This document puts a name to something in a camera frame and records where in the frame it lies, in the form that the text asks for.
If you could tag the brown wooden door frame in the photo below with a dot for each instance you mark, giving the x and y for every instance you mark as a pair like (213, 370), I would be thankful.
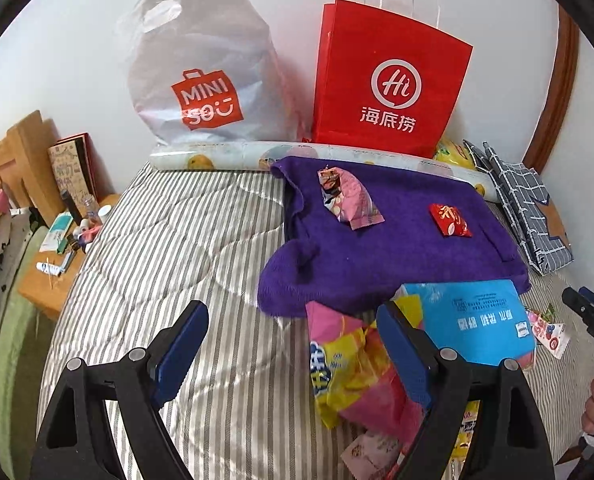
(562, 85)

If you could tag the white jar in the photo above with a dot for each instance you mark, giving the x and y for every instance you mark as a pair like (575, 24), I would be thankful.
(105, 212)

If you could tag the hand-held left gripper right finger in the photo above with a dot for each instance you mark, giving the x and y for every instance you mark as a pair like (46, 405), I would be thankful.
(402, 355)

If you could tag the brown doodle notebook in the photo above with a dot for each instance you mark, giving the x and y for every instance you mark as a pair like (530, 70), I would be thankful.
(69, 170)

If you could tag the rolled fruit print mat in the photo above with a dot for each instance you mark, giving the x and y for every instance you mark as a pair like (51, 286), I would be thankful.
(217, 156)

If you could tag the pink patterned snack packet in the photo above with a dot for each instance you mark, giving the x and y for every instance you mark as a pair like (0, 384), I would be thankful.
(352, 200)

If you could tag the wooden headboard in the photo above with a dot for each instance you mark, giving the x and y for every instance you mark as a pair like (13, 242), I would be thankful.
(22, 155)

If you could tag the red paper shopping bag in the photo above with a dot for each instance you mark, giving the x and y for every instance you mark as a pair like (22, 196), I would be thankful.
(392, 60)

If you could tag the small red snack packet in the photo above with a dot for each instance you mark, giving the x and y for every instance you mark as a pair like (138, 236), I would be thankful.
(449, 220)

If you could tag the green blanket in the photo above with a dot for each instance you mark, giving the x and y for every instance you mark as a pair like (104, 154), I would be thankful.
(12, 340)

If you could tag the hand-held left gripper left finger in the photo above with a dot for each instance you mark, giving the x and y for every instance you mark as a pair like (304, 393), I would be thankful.
(182, 345)

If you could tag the large yellow pink snack bag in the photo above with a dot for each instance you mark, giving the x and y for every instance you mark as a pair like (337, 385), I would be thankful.
(357, 375)

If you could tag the blue tissue pack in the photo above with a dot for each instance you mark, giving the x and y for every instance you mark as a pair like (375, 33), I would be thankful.
(477, 320)

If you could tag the grey striped quilt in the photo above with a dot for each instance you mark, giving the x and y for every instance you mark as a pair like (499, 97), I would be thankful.
(177, 240)

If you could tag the red book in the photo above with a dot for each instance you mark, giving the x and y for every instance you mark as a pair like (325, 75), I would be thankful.
(91, 160)

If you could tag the purple towel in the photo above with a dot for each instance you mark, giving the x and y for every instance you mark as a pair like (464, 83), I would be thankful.
(402, 250)

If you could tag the white plastic shopping bag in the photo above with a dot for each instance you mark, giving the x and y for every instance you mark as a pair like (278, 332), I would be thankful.
(217, 50)

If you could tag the wooden nightstand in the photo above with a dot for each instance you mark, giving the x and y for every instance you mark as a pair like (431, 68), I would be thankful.
(37, 295)

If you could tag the green white box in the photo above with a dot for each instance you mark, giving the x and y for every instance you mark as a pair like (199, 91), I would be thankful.
(57, 232)

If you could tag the small white berry candy packet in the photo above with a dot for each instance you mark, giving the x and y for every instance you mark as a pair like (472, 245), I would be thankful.
(549, 335)

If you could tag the grey checkered cloth bag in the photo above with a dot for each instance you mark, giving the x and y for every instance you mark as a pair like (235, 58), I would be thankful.
(522, 195)

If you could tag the clear small bottle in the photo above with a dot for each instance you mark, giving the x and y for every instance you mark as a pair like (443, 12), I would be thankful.
(90, 207)

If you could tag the white tube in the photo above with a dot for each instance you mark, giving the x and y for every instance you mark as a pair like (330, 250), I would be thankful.
(48, 268)

